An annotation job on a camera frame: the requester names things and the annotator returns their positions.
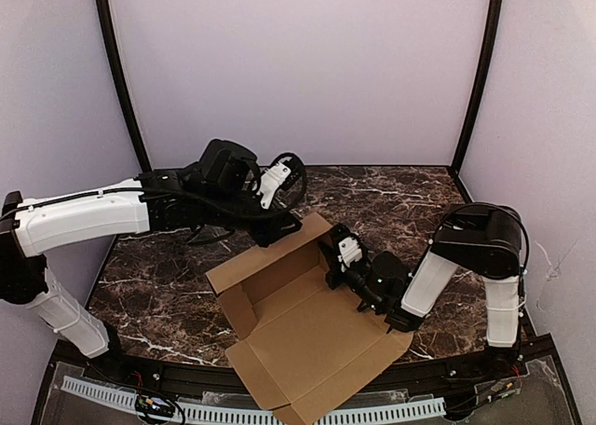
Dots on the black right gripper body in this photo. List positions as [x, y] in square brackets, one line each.
[335, 261]

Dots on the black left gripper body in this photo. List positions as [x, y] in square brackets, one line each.
[268, 229]

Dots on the brown cardboard box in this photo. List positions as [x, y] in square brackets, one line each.
[304, 349]

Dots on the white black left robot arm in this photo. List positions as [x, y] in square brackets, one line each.
[153, 201]

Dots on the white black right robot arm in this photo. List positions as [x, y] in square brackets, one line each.
[486, 239]

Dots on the small green circuit board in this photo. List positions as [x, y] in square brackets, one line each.
[154, 405]

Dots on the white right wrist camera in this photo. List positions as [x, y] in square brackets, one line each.
[348, 250]

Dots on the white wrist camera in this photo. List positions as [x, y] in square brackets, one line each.
[285, 171]
[348, 250]

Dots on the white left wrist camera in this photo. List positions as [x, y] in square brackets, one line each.
[285, 171]

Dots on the grey slotted cable duct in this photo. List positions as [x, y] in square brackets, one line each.
[196, 413]

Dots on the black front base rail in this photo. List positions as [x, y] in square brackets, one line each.
[453, 376]

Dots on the black left frame post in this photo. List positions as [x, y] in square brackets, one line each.
[120, 84]

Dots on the black frame post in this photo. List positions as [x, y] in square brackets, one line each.
[120, 84]
[478, 86]

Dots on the black right frame post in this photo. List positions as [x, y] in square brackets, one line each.
[478, 86]

